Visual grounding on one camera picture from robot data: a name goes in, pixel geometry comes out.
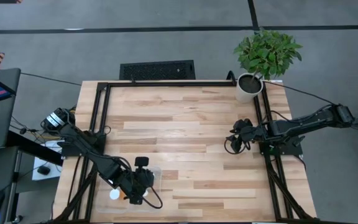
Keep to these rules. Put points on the small black computer mouse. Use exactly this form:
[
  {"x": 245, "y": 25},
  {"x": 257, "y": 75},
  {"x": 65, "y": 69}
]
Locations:
[{"x": 43, "y": 170}]

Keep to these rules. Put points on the green leafy potted plant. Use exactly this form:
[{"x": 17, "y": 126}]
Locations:
[{"x": 267, "y": 51}]

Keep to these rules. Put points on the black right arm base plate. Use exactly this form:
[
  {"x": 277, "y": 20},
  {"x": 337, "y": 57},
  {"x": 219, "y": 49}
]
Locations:
[{"x": 286, "y": 151}]

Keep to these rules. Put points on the black table-level camera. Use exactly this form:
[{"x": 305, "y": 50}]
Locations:
[{"x": 141, "y": 161}]

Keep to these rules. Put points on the large amber pill bottle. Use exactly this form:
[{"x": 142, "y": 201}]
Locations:
[{"x": 115, "y": 194}]

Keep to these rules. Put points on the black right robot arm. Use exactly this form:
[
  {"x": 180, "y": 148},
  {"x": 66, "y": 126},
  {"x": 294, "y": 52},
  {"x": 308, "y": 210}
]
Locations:
[{"x": 306, "y": 124}]

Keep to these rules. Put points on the black keyboard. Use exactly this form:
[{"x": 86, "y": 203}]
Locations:
[{"x": 157, "y": 70}]

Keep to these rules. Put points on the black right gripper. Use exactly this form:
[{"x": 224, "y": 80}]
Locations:
[{"x": 253, "y": 132}]

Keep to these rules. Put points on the white plant pot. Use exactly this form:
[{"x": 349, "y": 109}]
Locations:
[{"x": 244, "y": 95}]

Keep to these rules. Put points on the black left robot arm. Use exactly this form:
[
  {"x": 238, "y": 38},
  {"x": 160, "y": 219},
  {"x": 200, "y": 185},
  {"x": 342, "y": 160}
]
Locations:
[{"x": 82, "y": 143}]

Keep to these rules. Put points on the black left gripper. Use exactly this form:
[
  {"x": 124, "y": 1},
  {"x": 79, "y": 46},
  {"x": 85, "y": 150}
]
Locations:
[{"x": 132, "y": 183}]

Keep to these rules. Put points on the black aluminium table frame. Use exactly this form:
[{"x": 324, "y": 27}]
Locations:
[{"x": 166, "y": 84}]

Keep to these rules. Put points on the white paper sheet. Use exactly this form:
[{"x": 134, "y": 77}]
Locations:
[{"x": 39, "y": 158}]

